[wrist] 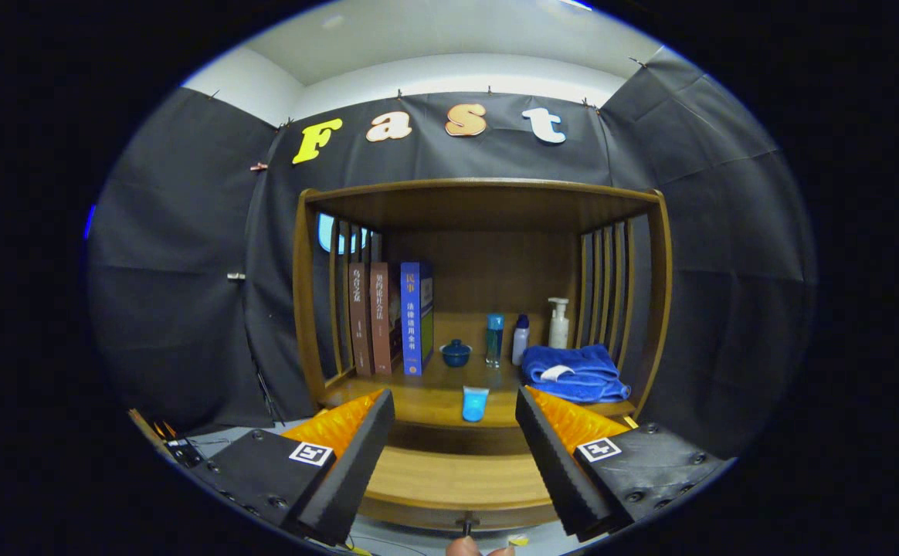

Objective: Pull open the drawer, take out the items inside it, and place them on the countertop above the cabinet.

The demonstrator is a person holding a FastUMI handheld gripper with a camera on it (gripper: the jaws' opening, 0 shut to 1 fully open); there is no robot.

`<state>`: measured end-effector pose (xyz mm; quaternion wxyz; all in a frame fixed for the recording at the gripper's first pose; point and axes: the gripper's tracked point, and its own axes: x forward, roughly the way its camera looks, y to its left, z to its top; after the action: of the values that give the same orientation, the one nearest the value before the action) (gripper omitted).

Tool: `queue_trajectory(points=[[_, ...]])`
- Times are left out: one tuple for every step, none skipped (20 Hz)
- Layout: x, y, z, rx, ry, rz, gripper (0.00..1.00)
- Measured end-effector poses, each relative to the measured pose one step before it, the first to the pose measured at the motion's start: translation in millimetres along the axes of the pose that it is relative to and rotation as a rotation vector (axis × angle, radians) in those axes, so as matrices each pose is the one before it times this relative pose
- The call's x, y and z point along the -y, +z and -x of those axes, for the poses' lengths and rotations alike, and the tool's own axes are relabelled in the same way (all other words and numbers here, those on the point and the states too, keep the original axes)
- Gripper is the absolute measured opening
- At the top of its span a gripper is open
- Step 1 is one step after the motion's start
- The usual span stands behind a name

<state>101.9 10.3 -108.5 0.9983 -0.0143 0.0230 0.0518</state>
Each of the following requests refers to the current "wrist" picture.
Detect light blue tube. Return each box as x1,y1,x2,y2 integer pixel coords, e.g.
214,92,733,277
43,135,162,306
462,386,490,423

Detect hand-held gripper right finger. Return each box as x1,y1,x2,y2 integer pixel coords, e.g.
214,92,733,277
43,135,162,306
515,386,728,541

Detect white pump bottle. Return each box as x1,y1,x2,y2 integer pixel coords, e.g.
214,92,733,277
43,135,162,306
548,297,571,350

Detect dark brown book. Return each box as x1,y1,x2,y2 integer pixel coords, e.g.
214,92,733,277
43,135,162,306
348,263,375,377

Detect blue book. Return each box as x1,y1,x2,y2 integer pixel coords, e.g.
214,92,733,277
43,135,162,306
400,261,435,377

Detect black backdrop cloth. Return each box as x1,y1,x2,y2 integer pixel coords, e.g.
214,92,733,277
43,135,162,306
87,46,817,460

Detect black device with orange wires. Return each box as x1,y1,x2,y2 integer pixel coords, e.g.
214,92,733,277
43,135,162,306
152,421,207,468

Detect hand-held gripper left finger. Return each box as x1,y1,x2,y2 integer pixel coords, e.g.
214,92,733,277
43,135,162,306
191,388,396,546

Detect teal bottle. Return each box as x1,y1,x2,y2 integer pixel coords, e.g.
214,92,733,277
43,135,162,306
485,313,505,368

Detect blue folded towel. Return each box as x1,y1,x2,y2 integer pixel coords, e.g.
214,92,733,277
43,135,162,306
521,344,633,405

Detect wooden drawer with black knob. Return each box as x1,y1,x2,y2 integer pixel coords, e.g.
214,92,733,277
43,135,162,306
357,444,562,535

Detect wooden cabinet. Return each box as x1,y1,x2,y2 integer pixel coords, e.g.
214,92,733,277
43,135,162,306
293,178,673,534

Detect reddish brown book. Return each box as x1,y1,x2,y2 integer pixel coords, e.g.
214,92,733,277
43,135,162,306
369,262,402,376

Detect thin floor cable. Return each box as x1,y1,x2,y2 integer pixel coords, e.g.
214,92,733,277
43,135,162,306
341,539,427,556

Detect wooden countertop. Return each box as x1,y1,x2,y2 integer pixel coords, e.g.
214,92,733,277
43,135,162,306
318,363,639,429

